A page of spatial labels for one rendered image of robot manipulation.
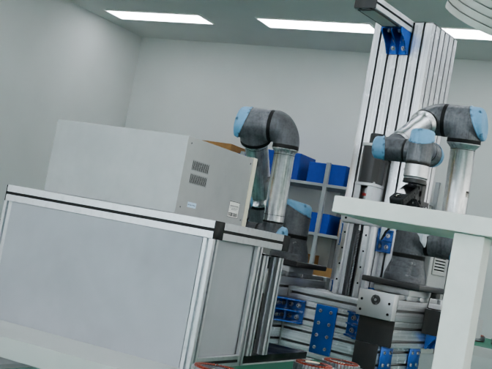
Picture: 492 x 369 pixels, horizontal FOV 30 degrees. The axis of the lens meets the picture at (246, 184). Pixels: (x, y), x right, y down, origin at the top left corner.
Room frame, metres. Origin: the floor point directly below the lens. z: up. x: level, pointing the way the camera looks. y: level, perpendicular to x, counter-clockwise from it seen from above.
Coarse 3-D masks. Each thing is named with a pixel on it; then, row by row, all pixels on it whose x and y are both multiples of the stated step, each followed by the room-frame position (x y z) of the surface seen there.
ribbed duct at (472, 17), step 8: (448, 0) 1.69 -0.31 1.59; (456, 0) 1.65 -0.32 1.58; (464, 0) 1.63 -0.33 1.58; (472, 0) 1.62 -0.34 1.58; (480, 0) 1.61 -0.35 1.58; (488, 0) 1.60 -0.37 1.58; (448, 8) 1.67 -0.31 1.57; (456, 8) 1.66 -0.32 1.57; (464, 8) 1.63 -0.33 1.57; (472, 8) 1.63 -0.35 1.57; (480, 8) 1.61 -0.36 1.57; (488, 8) 1.61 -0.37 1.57; (456, 16) 1.65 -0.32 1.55; (464, 16) 1.63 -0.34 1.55; (472, 16) 1.62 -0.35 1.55; (480, 16) 1.62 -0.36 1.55; (488, 16) 1.62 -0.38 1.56; (472, 24) 1.63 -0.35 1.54; (480, 24) 1.62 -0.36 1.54; (488, 24) 1.62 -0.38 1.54; (488, 32) 1.62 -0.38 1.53
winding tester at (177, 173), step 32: (64, 128) 2.50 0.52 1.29; (96, 128) 2.45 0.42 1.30; (128, 128) 2.40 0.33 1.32; (64, 160) 2.49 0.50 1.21; (96, 160) 2.44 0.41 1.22; (128, 160) 2.39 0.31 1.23; (160, 160) 2.34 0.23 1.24; (192, 160) 2.34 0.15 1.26; (224, 160) 2.49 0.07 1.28; (256, 160) 2.64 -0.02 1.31; (64, 192) 2.48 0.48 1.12; (96, 192) 2.43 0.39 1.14; (128, 192) 2.38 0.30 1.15; (160, 192) 2.33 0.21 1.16; (192, 192) 2.37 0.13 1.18; (224, 192) 2.51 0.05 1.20
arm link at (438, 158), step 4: (408, 140) 2.85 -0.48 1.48; (404, 144) 2.84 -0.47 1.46; (408, 144) 2.84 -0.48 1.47; (436, 144) 2.81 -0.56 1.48; (404, 148) 2.84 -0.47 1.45; (436, 148) 2.78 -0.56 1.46; (440, 148) 2.83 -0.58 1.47; (404, 152) 2.84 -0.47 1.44; (436, 152) 2.78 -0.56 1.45; (440, 152) 2.81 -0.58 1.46; (404, 156) 2.84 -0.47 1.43; (436, 156) 2.79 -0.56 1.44; (440, 156) 2.82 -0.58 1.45; (404, 160) 2.86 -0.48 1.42; (432, 160) 2.79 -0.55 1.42; (436, 160) 2.81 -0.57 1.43; (440, 160) 2.83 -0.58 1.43; (432, 164) 2.82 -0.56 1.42; (436, 164) 2.84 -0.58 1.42
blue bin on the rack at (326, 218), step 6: (312, 216) 9.28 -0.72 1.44; (324, 216) 9.21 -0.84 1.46; (330, 216) 9.20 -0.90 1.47; (312, 222) 9.27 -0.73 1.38; (324, 222) 9.20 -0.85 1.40; (330, 222) 9.23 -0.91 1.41; (336, 222) 9.35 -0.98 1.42; (312, 228) 9.26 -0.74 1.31; (324, 228) 9.20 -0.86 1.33; (330, 228) 9.25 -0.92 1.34; (336, 228) 9.38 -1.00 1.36; (330, 234) 9.27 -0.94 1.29; (336, 234) 9.40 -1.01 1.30
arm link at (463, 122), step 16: (448, 112) 3.12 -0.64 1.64; (464, 112) 3.10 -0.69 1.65; (480, 112) 3.09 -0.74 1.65; (448, 128) 3.13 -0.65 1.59; (464, 128) 3.09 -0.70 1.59; (480, 128) 3.07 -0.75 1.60; (448, 144) 3.17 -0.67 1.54; (464, 144) 3.10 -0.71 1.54; (480, 144) 3.14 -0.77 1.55; (464, 160) 3.12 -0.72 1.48; (448, 176) 3.15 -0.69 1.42; (464, 176) 3.12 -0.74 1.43; (448, 192) 3.15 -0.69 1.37; (464, 192) 3.13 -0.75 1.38; (448, 208) 3.14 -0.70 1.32; (464, 208) 3.14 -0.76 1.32; (432, 240) 3.16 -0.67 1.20; (448, 240) 3.13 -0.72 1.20; (432, 256) 3.20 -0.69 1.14; (448, 256) 3.15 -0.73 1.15
